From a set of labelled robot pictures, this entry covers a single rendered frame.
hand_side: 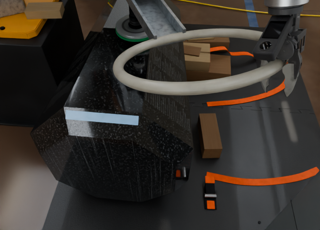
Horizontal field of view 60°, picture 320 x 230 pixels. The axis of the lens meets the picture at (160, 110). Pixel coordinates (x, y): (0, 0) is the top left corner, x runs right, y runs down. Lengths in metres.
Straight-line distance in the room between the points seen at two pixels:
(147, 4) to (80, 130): 0.61
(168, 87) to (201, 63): 1.66
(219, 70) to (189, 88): 1.76
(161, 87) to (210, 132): 1.33
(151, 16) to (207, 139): 0.99
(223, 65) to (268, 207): 1.16
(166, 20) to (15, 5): 1.03
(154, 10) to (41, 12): 0.79
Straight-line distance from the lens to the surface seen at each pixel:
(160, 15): 1.19
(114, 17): 1.68
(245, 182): 1.91
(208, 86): 0.60
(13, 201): 2.02
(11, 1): 1.90
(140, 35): 1.42
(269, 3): 0.68
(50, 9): 1.80
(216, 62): 2.42
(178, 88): 0.60
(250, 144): 2.08
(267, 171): 2.00
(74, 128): 1.21
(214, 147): 1.85
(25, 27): 1.79
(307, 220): 1.34
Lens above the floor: 1.68
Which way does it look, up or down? 50 degrees down
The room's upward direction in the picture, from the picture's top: straight up
